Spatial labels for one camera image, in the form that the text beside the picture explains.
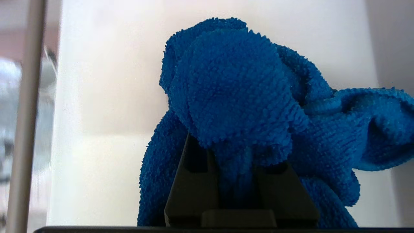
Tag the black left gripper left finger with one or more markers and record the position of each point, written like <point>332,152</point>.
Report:
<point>192,194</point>

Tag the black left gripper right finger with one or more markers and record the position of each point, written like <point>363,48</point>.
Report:
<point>288,197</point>

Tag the blue terry cloth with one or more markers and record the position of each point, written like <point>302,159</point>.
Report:
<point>233,90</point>

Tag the tan metal rail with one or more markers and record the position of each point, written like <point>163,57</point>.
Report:
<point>27,113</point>

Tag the shrink-wrapped water bottle pack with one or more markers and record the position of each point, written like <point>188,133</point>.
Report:
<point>45,129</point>

